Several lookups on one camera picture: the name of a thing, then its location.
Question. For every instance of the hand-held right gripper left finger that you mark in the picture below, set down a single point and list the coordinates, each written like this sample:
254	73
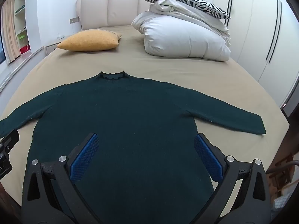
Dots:
85	156

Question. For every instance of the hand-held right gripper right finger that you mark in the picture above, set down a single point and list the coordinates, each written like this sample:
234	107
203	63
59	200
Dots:
209	157

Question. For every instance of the dark green sweater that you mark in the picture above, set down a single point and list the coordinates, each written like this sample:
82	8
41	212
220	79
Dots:
140	121

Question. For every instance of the wooden chair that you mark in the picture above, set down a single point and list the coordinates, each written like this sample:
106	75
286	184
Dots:
282	175

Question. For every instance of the white window ledge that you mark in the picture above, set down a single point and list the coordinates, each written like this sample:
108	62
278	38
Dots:
21	65

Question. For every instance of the bed with beige sheet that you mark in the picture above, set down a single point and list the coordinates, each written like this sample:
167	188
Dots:
186	70

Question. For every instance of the red box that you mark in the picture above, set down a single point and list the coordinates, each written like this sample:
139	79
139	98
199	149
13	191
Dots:
24	50

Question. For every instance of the white nightstand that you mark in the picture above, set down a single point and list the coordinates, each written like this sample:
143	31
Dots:
51	47

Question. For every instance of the yellow pillow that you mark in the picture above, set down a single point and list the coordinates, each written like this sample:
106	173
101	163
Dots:
91	40

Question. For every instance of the beige curtain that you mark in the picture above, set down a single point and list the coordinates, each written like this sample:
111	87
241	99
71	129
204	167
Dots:
9	28

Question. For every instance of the white folded duvet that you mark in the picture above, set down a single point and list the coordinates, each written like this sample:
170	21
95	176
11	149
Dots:
182	37

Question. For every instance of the white wardrobe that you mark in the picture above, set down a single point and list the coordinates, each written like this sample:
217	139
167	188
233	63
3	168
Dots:
252	28

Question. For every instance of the cream padded headboard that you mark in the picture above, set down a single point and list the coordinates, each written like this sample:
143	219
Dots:
121	9

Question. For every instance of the white wall shelf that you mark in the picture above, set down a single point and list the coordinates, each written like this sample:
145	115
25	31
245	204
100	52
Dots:
21	16

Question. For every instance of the grey wall plate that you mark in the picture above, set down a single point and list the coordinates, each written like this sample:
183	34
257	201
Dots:
74	20

